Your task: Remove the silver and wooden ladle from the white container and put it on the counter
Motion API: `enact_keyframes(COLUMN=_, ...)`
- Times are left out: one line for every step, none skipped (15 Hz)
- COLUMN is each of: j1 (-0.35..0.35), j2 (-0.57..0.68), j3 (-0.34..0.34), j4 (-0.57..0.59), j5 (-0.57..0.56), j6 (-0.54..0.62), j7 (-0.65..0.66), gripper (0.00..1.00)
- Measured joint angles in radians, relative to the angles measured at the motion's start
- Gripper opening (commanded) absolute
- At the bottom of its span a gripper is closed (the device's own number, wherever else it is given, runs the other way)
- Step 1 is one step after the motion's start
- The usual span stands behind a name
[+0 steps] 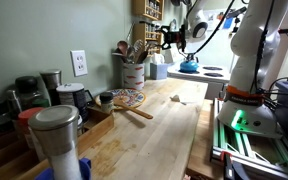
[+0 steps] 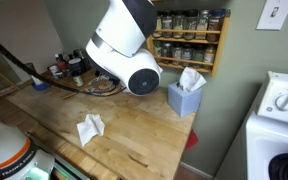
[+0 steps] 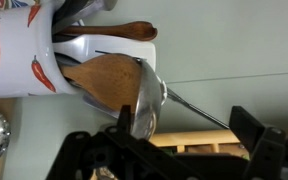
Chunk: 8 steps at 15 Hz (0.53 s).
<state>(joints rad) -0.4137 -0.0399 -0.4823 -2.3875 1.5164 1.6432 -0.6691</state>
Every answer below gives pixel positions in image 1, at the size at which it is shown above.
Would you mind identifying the blue kettle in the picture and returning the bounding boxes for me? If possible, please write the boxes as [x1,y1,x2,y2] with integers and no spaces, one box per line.
[178,53,200,74]

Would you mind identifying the wooden spice tray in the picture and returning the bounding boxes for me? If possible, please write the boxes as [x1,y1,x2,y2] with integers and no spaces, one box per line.
[0,105,116,180]

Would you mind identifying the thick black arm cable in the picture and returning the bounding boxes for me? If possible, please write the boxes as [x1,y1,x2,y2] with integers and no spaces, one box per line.
[183,0,237,56]

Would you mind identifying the steel lid spice jar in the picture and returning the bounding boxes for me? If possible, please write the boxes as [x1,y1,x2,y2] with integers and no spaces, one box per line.
[39,69,63,107]

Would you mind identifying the white wall power outlet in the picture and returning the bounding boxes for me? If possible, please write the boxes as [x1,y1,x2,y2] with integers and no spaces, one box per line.
[69,49,89,78]

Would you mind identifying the white electric stove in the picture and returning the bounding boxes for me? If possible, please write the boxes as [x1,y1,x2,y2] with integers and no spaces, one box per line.
[166,61,233,101]

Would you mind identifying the crumpled white paper towel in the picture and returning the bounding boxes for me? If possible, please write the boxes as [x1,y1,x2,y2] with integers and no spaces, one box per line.
[169,94,188,106]

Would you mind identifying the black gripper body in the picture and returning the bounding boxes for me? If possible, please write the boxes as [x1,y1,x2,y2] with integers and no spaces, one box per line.
[168,28,187,51]

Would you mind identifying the grey metal spoon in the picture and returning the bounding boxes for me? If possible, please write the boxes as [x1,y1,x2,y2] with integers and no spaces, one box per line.
[127,45,136,64]

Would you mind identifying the wooden cooking utensil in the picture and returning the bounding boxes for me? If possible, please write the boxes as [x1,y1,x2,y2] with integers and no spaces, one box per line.
[136,49,149,64]

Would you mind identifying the black clamp red tip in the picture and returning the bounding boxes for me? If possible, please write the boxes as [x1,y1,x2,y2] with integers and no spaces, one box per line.
[223,153,248,180]

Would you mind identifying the blue plastic holder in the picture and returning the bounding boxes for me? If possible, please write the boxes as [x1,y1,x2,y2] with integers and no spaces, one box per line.
[33,157,92,180]

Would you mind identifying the wooden wall spice rack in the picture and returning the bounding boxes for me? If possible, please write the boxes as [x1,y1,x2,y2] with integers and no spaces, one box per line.
[132,0,165,22]
[132,21,163,56]

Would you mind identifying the steel salt grinder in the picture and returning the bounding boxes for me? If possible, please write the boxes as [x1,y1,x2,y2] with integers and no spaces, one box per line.
[28,104,84,180]

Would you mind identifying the brown round ladle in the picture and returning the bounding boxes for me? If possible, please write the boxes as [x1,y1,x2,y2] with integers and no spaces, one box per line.
[116,39,130,63]

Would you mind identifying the light blue tissue box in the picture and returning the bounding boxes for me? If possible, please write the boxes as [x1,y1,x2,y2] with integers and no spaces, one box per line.
[149,61,169,81]

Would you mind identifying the white container red fish print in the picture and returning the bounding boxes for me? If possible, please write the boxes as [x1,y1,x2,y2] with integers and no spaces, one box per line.
[122,62,146,92]

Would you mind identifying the blue paper note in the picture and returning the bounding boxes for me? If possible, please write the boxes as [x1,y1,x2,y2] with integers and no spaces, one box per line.
[223,16,234,30]

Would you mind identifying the small bottle black cap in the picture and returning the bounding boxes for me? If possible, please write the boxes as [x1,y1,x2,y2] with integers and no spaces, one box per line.
[99,91,115,114]

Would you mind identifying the colourful floral ceramic plate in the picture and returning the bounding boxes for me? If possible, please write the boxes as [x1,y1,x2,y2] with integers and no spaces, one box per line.
[94,87,147,109]

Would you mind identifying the large black lid jar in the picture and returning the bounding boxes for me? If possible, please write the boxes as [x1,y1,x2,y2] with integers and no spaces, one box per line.
[14,75,50,111]

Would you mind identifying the aluminium rail base frame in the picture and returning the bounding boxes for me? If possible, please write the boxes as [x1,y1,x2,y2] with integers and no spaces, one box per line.
[210,98,288,180]

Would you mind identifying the red lid spice jar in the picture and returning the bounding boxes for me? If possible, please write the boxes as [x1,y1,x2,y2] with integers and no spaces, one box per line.
[17,106,47,149]

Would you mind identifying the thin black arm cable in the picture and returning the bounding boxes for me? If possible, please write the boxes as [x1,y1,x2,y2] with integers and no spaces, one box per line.
[249,0,277,95]

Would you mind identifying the silver lid spice jar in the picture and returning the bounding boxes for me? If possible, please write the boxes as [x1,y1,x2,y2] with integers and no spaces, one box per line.
[76,114,85,136]

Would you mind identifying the thin silver top bottle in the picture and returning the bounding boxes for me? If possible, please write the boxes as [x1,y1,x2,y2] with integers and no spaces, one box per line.
[5,89,22,118]

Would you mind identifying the white tissue sheet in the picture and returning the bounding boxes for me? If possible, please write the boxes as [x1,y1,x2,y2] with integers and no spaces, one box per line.
[152,53,166,65]

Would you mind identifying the white refrigerator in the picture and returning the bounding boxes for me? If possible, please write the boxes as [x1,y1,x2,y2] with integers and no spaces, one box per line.
[197,8,239,68]

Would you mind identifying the wooden flat spatula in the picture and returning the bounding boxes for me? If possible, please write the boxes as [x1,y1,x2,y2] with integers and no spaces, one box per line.
[113,98,154,120]

